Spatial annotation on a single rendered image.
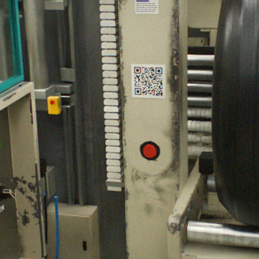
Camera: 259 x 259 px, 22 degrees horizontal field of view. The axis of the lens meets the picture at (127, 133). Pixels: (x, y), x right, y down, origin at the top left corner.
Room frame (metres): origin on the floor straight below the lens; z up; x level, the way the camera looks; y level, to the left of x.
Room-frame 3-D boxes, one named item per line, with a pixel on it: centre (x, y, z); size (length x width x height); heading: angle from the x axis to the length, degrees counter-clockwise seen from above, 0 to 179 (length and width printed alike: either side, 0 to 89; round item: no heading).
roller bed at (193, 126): (1.84, -0.21, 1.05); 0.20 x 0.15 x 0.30; 74
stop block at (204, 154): (1.56, -0.20, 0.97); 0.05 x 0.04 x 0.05; 164
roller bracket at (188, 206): (1.46, -0.15, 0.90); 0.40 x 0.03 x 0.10; 164
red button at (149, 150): (1.41, -0.05, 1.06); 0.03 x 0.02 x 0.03; 74
